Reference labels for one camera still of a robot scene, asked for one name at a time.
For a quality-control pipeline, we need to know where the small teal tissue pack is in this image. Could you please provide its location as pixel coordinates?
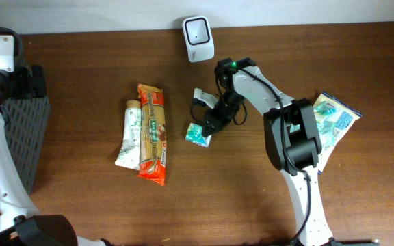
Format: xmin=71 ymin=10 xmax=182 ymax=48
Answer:
xmin=185 ymin=123 xmax=211 ymax=148

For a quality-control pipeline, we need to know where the orange spaghetti package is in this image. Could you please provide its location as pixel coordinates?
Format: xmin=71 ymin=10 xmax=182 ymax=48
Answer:
xmin=137 ymin=84 xmax=167 ymax=186

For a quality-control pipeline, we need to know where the teal wet wipes pouch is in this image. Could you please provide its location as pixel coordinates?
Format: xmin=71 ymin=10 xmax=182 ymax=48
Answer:
xmin=314 ymin=100 xmax=341 ymax=155

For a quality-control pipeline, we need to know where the white tube with cork cap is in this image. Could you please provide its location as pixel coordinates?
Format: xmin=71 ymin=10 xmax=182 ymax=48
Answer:
xmin=115 ymin=100 xmax=142 ymax=170

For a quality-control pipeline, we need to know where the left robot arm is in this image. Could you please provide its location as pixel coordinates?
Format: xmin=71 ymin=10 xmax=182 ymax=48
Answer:
xmin=0 ymin=27 xmax=109 ymax=246

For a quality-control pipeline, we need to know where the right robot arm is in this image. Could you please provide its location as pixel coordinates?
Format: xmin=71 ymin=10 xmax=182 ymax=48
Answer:
xmin=202 ymin=58 xmax=336 ymax=245

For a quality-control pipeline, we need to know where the white barcode scanner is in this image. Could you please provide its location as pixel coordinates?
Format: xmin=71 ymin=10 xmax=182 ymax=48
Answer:
xmin=182 ymin=16 xmax=215 ymax=63

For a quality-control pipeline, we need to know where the grey plastic basket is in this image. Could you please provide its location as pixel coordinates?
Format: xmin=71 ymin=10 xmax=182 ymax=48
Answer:
xmin=0 ymin=27 xmax=52 ymax=194

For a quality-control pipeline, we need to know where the black right camera cable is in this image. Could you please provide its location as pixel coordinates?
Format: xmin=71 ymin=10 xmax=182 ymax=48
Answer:
xmin=189 ymin=66 xmax=313 ymax=245

